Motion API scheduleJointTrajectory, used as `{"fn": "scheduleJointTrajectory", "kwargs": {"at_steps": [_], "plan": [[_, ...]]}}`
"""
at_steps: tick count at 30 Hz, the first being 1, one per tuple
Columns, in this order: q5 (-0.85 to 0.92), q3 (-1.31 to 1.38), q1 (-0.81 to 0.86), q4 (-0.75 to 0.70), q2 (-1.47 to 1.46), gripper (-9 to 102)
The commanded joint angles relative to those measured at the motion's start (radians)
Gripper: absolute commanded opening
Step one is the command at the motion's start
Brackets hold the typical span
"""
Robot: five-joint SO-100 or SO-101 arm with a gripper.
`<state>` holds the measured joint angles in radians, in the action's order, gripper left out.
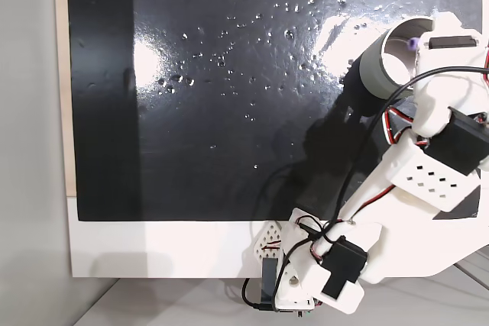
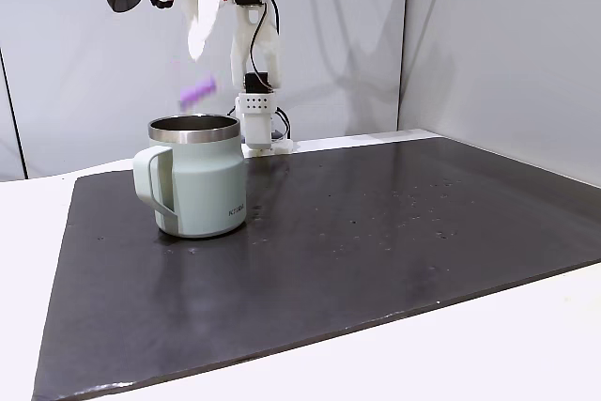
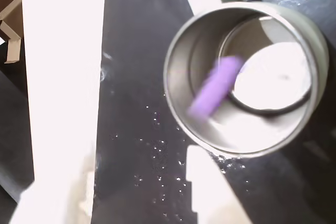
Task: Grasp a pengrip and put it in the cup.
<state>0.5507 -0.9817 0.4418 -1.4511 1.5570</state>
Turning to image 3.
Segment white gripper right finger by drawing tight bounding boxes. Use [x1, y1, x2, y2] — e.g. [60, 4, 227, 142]
[185, 145, 253, 224]

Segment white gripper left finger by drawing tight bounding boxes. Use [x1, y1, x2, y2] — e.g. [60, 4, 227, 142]
[67, 140, 102, 224]

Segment purple rubber pen grip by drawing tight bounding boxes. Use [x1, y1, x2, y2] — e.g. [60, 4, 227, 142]
[187, 55, 244, 120]

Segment dark grey glossy mat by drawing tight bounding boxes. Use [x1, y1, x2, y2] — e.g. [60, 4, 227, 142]
[90, 0, 336, 224]

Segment brown cardboard box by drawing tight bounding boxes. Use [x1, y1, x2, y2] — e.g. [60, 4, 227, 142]
[0, 0, 25, 65]

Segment metal cup with handle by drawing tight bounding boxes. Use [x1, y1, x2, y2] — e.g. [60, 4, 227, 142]
[162, 0, 330, 159]

